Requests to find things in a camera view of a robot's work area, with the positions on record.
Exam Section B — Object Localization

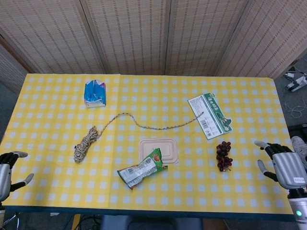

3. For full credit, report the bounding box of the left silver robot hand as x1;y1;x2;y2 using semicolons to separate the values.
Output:
0;150;35;202

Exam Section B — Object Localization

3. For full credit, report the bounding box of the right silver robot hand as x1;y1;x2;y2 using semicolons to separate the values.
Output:
254;140;307;190

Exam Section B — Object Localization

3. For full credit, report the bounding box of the speckled braided rope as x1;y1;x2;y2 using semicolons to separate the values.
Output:
73;112;205;164

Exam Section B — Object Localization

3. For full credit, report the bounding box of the grey knitted shoe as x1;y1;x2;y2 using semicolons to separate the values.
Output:
290;136;307;156

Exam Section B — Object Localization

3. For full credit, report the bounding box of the black box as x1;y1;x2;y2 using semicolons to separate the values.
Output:
286;124;307;138

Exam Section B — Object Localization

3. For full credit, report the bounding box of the dark red grape bunch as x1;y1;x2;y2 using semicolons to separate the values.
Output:
215;141;234;173

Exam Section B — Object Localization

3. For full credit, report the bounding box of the grey white floor device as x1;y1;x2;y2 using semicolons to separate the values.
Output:
284;75;307;93

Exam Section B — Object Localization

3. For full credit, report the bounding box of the blue tissue pack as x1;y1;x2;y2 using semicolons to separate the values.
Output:
83;80;107;109

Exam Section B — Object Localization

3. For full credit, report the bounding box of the yellow checked tablecloth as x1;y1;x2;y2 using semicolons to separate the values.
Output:
0;73;299;215

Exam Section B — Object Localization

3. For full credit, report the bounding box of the beige pulp container lid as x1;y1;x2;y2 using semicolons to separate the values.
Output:
138;137;179;165

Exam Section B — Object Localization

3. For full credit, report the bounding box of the green silver snack bag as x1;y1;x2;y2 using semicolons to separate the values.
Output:
117;148;168;191

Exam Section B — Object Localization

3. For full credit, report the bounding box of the dark blue chair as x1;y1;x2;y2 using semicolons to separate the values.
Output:
99;215;204;230

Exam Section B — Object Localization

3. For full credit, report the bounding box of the bamboo folding screen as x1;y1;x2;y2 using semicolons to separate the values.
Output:
0;0;307;94

